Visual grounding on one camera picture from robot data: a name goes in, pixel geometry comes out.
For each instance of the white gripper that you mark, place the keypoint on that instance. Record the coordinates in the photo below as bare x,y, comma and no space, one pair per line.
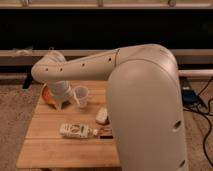
62,92

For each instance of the orange ceramic bowl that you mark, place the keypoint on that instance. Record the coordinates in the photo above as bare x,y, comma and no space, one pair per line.
46,95

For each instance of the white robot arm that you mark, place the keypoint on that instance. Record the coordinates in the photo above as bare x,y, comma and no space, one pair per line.
143,99

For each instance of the clear plastic cup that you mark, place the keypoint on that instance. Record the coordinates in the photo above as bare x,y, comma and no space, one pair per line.
81,94

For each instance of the white plastic bottle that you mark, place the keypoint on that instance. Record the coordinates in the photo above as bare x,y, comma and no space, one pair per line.
81,131

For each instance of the white cloth piece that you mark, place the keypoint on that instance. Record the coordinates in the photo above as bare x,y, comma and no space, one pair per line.
102,116

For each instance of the wooden table board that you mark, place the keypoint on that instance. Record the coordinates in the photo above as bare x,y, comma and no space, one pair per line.
45,148

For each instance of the brown rectangular bar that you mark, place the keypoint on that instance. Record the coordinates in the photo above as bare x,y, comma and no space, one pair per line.
105,137

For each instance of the blue power adapter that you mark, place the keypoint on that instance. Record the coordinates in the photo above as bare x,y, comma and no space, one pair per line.
189,97

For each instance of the metal rail frame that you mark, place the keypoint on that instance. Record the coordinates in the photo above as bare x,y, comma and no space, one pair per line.
53,66

